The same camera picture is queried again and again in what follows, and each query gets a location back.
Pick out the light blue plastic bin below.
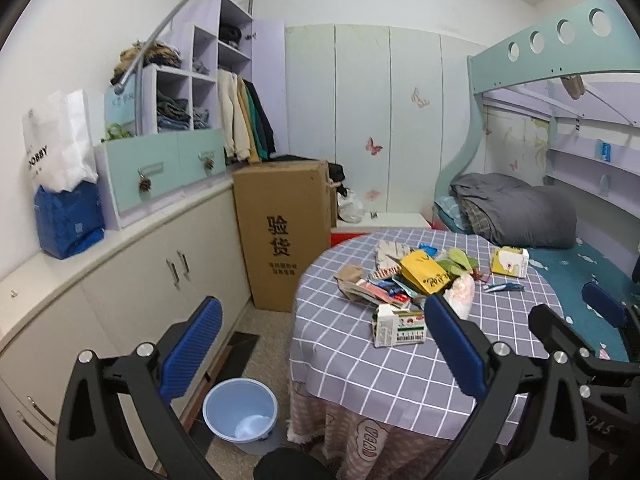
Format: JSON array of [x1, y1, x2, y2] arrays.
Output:
[[202, 377, 279, 445]]

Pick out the pink clear plastic bag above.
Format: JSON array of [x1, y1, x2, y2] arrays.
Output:
[[444, 273, 475, 320]]

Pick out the white green medicine box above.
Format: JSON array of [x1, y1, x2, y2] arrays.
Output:
[[371, 304, 427, 348]]

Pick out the teal bed sheet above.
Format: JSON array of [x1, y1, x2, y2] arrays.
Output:
[[528, 238, 639, 362]]

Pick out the blue wrapper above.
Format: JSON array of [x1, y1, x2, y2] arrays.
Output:
[[483, 282, 525, 294]]

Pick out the yellow white tissue box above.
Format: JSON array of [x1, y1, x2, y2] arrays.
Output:
[[490, 247, 529, 278]]

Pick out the grey folded duvet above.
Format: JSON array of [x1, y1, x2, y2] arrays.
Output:
[[450, 174, 577, 249]]

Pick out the cream low cabinet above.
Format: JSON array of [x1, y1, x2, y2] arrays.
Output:
[[1, 178, 250, 479]]

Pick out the green wrapper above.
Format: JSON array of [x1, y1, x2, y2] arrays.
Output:
[[436, 247, 480, 278]]

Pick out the grey checked tablecloth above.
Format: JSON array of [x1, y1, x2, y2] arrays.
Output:
[[286, 226, 601, 480]]

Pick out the yellow paper bag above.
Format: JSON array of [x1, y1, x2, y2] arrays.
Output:
[[399, 249, 451, 295]]

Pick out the blue plastic package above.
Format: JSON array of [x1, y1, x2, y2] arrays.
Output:
[[34, 181, 105, 260]]

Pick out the beige crumpled paper bag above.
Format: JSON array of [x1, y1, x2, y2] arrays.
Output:
[[334, 263, 364, 301]]

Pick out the mint drawer unit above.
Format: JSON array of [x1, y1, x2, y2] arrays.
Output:
[[94, 129, 229, 231]]

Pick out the red white low box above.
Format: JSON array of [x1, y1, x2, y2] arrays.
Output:
[[330, 211, 432, 247]]

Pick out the tall brown cardboard box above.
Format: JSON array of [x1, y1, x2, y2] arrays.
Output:
[[233, 160, 332, 312]]

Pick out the white paper shopping bag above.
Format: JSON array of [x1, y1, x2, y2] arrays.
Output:
[[22, 90, 99, 193]]

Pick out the hanging clothes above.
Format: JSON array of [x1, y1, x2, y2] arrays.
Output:
[[217, 68, 276, 164]]

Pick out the lilac cubby shelf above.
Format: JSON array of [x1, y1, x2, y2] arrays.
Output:
[[141, 0, 288, 157]]

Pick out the teal bunk bed frame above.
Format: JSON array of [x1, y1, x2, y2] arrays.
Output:
[[434, 0, 639, 197]]

